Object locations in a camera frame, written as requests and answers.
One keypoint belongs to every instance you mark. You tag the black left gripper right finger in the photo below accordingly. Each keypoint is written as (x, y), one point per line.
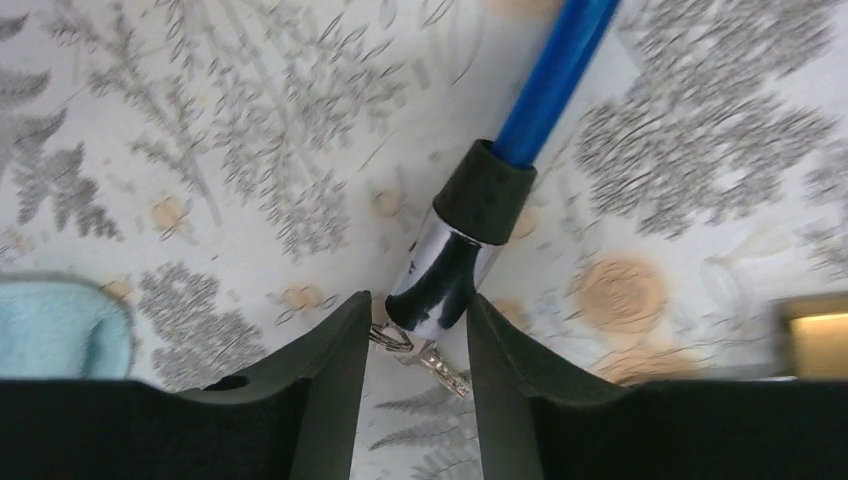
(541, 417)

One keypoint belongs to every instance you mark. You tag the brass padlock with key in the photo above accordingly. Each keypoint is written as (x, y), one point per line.
(813, 336)

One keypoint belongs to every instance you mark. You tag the light blue towel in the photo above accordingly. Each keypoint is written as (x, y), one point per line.
(52, 329)

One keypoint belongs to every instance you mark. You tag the blue cable lock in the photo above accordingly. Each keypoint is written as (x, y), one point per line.
(474, 214)

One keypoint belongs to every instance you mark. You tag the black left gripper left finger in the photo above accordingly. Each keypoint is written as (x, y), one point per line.
(291, 415)

